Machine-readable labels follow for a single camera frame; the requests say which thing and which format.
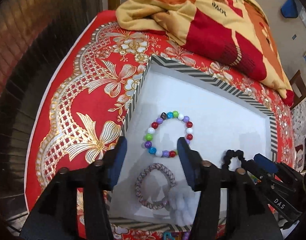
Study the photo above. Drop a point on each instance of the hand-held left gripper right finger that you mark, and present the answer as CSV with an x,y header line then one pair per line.
x,y
185,160

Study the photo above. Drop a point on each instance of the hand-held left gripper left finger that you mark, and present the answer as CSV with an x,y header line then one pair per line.
x,y
115,162

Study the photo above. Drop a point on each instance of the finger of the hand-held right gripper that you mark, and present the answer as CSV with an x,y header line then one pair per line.
x,y
253,170
264,160

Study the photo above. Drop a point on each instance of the striped cardboard box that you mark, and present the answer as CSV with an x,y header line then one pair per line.
x,y
205,105

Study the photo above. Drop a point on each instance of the white floral cloth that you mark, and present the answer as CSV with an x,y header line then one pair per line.
x,y
303,117

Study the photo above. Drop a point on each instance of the red floral tablecloth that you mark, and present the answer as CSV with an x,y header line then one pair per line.
x,y
68,105

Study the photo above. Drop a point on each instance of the blue hair clip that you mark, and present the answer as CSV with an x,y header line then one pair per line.
x,y
168,236

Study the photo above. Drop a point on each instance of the brown wooden chair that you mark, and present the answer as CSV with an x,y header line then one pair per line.
x,y
299,85

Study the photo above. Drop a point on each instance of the red orange printed blanket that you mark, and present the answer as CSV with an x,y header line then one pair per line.
x,y
213,37

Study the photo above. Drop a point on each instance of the blue plastic object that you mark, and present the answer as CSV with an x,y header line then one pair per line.
x,y
289,6

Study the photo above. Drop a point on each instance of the brown slatted wooden cabinet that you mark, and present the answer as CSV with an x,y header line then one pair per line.
x,y
17,30

